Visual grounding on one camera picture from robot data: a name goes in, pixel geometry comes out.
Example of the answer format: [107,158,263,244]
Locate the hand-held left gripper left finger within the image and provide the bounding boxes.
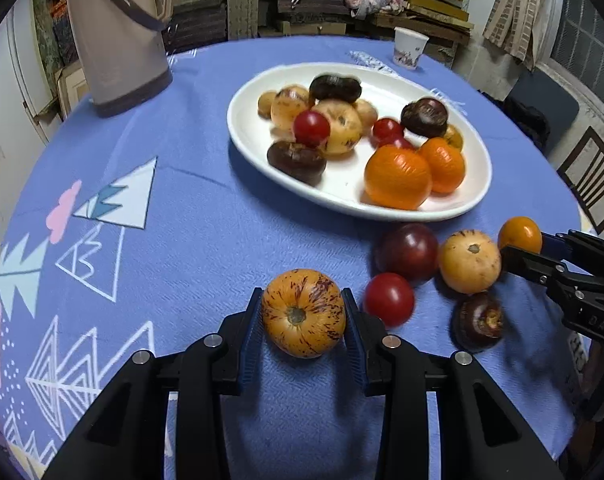
[42,287,265,480]

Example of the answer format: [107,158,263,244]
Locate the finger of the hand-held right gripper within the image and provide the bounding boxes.
[501,244,583,293]
[541,230,604,276]

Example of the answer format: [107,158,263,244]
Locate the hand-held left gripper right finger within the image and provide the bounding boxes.
[341,287,565,480]

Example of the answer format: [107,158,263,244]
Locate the orange yellow tomato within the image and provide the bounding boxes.
[442,124,465,152]
[497,216,543,256]

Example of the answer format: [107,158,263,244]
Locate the striped orange pepino melon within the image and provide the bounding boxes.
[261,268,347,359]

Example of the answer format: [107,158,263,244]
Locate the dark brown fruit pair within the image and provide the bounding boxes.
[452,291,506,353]
[400,97,450,138]

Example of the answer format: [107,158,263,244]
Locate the dark red tomato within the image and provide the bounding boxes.
[374,222,439,286]

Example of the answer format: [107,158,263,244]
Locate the small mandarin orange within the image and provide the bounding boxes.
[418,136,467,195]

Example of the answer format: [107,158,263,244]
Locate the white oval plate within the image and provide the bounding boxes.
[226,61,493,222]

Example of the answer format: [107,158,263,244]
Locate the large orange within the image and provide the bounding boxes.
[364,144,433,211]

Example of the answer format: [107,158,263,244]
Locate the dark water chestnut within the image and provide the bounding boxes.
[309,74,362,102]
[267,140,328,184]

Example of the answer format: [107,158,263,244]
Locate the large pale yellow pepino melon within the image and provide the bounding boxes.
[310,99,364,157]

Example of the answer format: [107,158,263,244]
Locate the small tan round fruit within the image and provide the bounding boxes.
[257,90,279,120]

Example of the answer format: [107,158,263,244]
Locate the brown wooden chair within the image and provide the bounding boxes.
[557,126,604,233]

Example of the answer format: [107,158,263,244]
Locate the blue printed tablecloth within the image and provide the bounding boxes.
[0,35,598,480]

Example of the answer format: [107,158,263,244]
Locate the black jacket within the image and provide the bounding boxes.
[482,91,550,151]

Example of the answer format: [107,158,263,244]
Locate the dark blue cushioned chair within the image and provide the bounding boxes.
[507,67,580,136]

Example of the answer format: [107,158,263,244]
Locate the window with metal grille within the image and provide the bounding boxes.
[537,0,604,111]

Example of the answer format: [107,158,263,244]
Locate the beige plaid curtain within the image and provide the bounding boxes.
[482,0,548,71]

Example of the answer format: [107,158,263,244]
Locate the printed paper cup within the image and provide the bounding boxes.
[393,26,429,70]

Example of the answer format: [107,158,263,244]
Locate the beige thermos flask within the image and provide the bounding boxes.
[64,0,174,118]

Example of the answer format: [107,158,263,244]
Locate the white panel door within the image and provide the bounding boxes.
[7,0,65,126]

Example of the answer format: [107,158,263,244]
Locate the green marbled panel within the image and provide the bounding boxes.
[32,0,65,78]

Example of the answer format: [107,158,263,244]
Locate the wooden picture frame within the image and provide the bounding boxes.
[54,60,90,116]

